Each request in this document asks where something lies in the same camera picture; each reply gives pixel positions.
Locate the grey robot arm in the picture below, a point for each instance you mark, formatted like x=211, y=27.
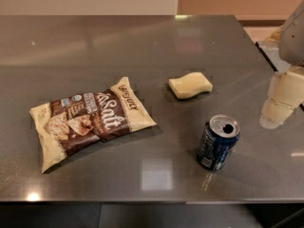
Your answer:
x=291, y=40

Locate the blue pepsi can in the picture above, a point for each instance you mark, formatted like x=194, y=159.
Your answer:
x=220, y=135

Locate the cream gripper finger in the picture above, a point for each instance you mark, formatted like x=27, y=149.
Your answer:
x=285, y=94

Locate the brown chip bag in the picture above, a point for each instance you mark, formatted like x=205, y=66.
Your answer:
x=68, y=125

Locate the yellow sponge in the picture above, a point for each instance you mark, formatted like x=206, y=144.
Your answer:
x=190, y=85

